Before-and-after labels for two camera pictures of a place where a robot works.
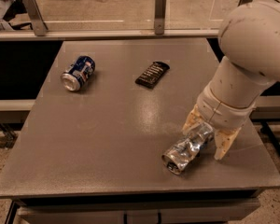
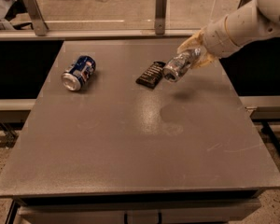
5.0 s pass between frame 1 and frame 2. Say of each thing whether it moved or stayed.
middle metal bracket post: stayed
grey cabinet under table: stayed
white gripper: moved
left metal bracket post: stayed
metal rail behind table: stayed
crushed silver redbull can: moved
